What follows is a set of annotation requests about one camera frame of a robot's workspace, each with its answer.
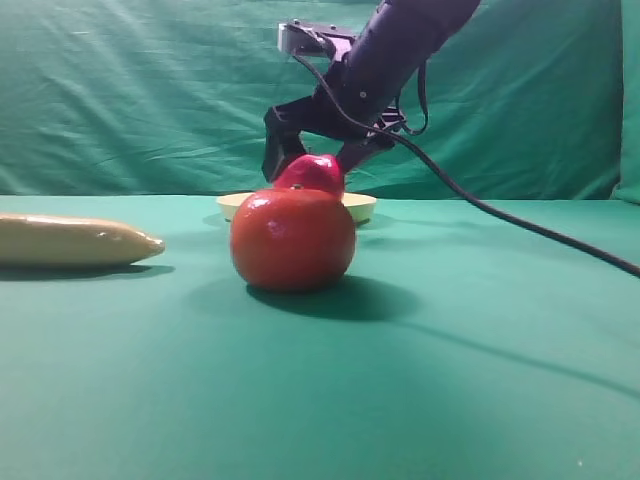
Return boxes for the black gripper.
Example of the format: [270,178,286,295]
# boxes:
[262,47,405,182]

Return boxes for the red apple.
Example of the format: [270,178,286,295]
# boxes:
[273,154,345,200]

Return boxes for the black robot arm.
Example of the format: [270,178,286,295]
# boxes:
[262,1,479,182]

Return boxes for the pale yellow plate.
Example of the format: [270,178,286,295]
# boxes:
[216,192,377,225]

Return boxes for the orange tangerine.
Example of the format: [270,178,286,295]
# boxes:
[229,188,356,293]

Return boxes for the green backdrop cloth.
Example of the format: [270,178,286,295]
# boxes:
[1,0,639,202]

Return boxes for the green table cloth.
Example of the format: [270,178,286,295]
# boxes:
[1,196,639,479]

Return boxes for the yellow banana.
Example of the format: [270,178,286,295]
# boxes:
[1,213,165,268]

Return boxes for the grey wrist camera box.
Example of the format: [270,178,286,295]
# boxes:
[277,19,357,58]

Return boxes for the black cable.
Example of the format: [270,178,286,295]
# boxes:
[289,49,640,278]

